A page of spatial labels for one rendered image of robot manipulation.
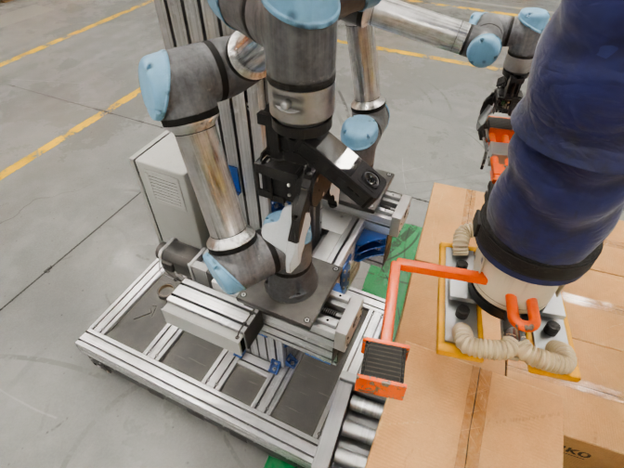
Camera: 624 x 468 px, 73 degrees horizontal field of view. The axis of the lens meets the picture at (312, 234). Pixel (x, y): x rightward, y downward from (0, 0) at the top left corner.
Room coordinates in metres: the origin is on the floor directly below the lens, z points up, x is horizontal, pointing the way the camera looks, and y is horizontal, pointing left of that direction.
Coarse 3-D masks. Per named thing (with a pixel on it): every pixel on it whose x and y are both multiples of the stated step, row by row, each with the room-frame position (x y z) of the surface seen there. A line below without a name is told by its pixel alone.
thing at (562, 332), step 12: (540, 324) 0.53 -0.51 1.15; (552, 324) 0.52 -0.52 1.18; (564, 324) 0.53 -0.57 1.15; (528, 336) 0.51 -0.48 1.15; (540, 336) 0.50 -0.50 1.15; (552, 336) 0.50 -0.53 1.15; (564, 336) 0.50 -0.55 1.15; (540, 348) 0.47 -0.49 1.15; (540, 372) 0.42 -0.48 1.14; (576, 372) 0.42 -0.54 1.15
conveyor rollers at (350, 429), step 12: (360, 396) 0.65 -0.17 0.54; (360, 408) 0.61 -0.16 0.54; (372, 408) 0.60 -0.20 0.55; (348, 420) 0.57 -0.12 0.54; (348, 432) 0.53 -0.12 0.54; (360, 432) 0.52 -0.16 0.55; (372, 432) 0.52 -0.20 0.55; (336, 456) 0.45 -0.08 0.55; (348, 456) 0.45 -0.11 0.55; (360, 456) 0.45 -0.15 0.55
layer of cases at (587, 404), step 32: (448, 192) 1.75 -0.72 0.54; (480, 192) 1.75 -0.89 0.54; (448, 224) 1.50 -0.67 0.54; (416, 256) 1.29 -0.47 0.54; (608, 256) 1.29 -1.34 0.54; (416, 288) 1.11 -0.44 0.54; (576, 288) 1.11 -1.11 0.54; (608, 288) 1.11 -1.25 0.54; (416, 320) 0.95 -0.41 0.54; (576, 320) 0.95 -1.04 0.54; (608, 320) 0.95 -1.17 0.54; (576, 352) 0.81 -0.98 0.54; (608, 352) 0.81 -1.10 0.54; (544, 384) 0.69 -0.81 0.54; (576, 384) 0.69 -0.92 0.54; (608, 384) 0.69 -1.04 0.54; (576, 416) 0.58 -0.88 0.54; (608, 416) 0.58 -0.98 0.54; (576, 448) 0.50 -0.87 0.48; (608, 448) 0.48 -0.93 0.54
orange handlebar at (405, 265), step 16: (496, 160) 1.01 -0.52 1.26; (496, 176) 0.93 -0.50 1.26; (416, 272) 0.60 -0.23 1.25; (432, 272) 0.60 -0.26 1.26; (448, 272) 0.59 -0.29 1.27; (464, 272) 0.59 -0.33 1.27; (512, 304) 0.51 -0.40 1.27; (528, 304) 0.51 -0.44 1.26; (384, 320) 0.47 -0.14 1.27; (512, 320) 0.47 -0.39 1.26; (528, 320) 0.47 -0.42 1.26; (384, 336) 0.43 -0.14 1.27
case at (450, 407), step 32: (416, 352) 0.58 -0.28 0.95; (416, 384) 0.49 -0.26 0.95; (448, 384) 0.49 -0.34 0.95; (480, 384) 0.49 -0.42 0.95; (512, 384) 0.49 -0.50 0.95; (384, 416) 0.41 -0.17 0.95; (416, 416) 0.41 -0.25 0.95; (448, 416) 0.41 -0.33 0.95; (480, 416) 0.41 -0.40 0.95; (512, 416) 0.41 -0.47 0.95; (544, 416) 0.41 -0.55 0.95; (384, 448) 0.34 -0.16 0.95; (416, 448) 0.34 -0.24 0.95; (448, 448) 0.34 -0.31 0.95; (480, 448) 0.34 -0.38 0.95; (512, 448) 0.34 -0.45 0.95; (544, 448) 0.34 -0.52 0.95
